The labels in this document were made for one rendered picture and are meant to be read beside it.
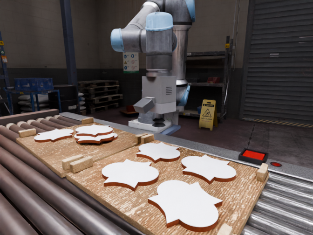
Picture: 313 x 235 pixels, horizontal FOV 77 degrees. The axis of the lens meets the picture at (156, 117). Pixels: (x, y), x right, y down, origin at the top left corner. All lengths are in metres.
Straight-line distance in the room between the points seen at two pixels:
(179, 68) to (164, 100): 0.49
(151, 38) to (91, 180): 0.40
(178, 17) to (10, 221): 0.91
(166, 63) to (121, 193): 0.35
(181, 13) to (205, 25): 4.48
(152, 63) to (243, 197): 0.40
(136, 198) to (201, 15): 5.30
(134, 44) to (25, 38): 5.32
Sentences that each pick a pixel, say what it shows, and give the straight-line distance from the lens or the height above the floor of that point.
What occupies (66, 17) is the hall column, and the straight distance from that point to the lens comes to 5.17.
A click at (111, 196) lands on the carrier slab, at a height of 0.94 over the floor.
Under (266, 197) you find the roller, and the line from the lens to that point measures 0.55.
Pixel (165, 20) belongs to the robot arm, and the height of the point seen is 1.33.
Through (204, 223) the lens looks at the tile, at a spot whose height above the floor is 0.95.
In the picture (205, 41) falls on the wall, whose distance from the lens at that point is 5.41.
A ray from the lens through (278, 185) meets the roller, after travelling 0.60.
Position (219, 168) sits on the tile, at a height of 0.95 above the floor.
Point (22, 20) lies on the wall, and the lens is 5.98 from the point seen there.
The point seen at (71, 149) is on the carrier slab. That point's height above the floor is 0.94.
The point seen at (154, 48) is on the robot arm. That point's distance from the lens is 0.56.
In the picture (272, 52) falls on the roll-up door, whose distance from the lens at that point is 5.12.
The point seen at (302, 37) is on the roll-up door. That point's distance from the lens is 5.17.
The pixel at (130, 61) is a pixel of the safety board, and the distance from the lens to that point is 6.43.
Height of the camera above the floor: 1.20
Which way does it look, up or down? 14 degrees down
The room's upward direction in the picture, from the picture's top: straight up
